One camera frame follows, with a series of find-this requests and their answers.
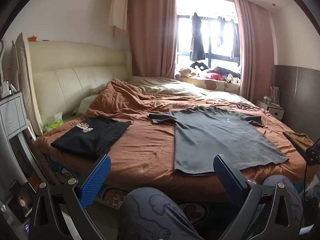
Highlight pale green pillow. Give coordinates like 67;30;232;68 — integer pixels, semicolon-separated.
72;76;253;117

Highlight white bedside shelf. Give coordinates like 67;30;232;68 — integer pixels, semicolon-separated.
0;91;28;138

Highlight white power strip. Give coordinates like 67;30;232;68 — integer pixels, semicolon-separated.
0;81;15;98

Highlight black printed t-shirt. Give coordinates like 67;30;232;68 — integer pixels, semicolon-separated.
51;117;132;155

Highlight brown blanket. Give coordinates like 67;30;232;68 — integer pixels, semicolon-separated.
34;78;317;203

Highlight grey t-shirt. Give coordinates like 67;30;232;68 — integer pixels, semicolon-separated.
149;106;290;176

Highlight cream plush toy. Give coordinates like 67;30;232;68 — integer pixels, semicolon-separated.
174;67;197;78

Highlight dark hanging garment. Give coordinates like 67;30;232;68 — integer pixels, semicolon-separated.
190;12;206;62
217;16;239;59

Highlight pink curtain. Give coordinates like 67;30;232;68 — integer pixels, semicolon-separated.
234;0;275;103
127;0;178;79

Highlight black patterned item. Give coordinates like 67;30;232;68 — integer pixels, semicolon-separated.
226;102;258;112

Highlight black and white plush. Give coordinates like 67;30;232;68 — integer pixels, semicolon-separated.
190;61;208;71

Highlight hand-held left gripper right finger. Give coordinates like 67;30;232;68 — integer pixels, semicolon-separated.
213;154;300;240

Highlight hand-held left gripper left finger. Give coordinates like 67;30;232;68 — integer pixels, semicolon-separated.
29;154;112;240

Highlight cream hanging cloth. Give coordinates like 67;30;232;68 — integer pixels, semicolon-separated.
109;0;128;33

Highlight person's left leg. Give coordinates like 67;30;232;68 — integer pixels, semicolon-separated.
120;187;203;240

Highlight tan garment with black trim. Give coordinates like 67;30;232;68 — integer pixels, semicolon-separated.
282;131;314;153

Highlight white desktop rack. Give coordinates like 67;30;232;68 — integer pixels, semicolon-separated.
269;86;280;103

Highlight white storage boxes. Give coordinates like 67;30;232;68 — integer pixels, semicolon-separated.
256;97;285;120

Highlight cream padded headboard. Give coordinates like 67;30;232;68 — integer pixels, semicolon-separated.
27;41;133;135

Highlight pile of clothes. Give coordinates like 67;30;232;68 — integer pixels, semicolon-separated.
200;66;242;83

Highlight green tissue pack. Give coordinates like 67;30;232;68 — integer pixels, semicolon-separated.
43;112;64;133

